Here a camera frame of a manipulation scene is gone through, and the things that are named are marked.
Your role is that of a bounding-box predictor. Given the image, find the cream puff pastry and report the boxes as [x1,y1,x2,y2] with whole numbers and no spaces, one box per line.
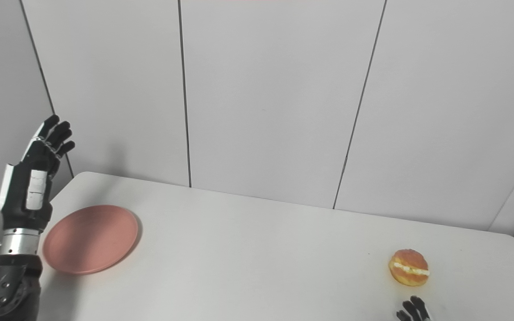
[389,249,430,287]

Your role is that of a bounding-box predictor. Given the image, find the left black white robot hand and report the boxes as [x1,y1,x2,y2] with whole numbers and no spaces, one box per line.
[0,115,76,233]

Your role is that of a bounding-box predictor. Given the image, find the pink round plate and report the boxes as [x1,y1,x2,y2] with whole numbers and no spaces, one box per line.
[42,205,139,275]

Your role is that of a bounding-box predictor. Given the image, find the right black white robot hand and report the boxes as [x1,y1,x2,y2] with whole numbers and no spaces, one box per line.
[396,296,432,321]

